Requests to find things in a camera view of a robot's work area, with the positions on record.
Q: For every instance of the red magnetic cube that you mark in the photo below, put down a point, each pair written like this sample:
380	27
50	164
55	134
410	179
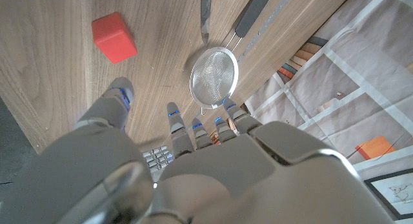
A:
113	36

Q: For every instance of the grey multi-socket power strip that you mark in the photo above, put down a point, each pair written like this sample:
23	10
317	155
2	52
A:
158	157

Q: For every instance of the printed bookshelf backdrop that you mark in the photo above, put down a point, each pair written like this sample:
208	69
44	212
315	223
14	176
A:
355	88

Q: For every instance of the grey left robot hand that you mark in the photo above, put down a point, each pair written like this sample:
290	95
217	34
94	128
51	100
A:
242	185

